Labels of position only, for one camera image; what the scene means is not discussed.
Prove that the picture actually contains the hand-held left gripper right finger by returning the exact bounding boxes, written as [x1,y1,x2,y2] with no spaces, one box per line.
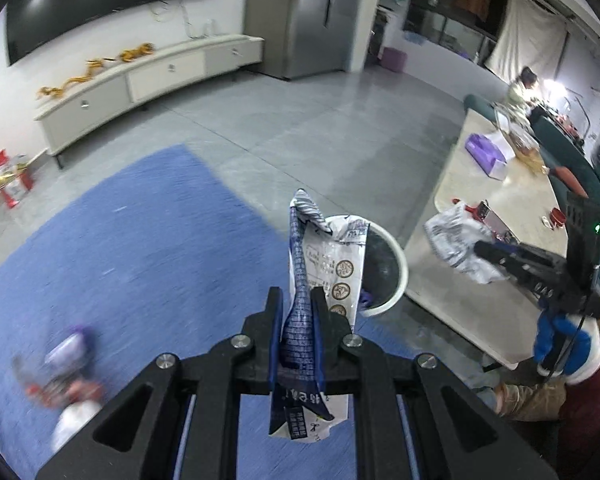
[311,287,558,480]

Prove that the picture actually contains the short gold dragon figure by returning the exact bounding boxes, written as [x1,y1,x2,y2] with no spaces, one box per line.
[67,58,107,87]

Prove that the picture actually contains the blue white snack wrapper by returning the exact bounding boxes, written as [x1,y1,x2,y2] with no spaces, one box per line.
[269,189,371,442]

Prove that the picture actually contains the white trash bin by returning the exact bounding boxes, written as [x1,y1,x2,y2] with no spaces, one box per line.
[325,214,410,317]

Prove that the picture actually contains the gold tiger figure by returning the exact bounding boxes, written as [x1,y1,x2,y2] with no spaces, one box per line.
[119,42,156,64]

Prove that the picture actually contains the purple stool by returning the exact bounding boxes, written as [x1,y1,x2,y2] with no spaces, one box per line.
[382,46,408,73]

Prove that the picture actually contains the black cable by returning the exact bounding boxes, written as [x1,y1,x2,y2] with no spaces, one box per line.
[542,315,583,391]

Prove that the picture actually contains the blue rug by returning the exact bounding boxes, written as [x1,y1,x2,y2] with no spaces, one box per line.
[0,144,496,480]

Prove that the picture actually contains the small purple wrapper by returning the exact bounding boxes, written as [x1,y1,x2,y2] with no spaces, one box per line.
[44,326,100,372]

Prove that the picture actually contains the white hanging sheet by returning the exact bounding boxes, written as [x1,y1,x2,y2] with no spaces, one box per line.
[485,0,570,86]

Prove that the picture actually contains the white grey television stand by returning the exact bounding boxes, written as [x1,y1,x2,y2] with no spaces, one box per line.
[34,34,266,170]

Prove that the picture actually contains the black wall television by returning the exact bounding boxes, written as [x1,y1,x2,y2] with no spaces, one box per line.
[5,0,214,67]

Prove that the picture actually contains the person's right hand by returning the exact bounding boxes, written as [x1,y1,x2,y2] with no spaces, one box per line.
[534,311,600,387]

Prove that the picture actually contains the phone in red case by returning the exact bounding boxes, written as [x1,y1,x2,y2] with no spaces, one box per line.
[466,199,513,242]

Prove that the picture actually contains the silver refrigerator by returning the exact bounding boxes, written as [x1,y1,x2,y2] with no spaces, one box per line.
[244,0,376,81]

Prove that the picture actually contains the red gift bag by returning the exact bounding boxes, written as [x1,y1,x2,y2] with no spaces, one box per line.
[0,149,35,211]

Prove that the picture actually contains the white plastic bag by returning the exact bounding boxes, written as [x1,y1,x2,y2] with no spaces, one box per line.
[424,204,507,287]

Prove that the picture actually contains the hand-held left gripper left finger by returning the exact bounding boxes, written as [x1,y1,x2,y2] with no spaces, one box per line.
[35,286,284,480]

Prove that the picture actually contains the red white paper bag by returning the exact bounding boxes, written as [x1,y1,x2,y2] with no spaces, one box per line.
[50,382,106,453]

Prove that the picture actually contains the purple tissue pack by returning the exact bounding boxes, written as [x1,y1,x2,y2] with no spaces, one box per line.
[465,132,512,181]

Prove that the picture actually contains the clear plastic wrapper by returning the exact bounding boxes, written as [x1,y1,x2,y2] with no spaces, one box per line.
[11,355,61,403]

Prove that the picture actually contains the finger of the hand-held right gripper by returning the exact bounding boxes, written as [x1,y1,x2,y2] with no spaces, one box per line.
[495,260,556,302]
[474,240,563,267]

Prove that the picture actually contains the white television cables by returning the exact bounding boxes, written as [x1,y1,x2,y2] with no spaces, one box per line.
[150,0,217,40]

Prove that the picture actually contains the dark green sofa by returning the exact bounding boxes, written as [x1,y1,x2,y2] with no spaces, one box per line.
[464,94,600,221]

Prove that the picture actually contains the person's leg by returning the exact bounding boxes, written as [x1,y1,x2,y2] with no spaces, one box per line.
[495,355,600,480]

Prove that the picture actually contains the beige low table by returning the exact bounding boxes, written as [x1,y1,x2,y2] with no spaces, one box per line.
[402,109,571,371]

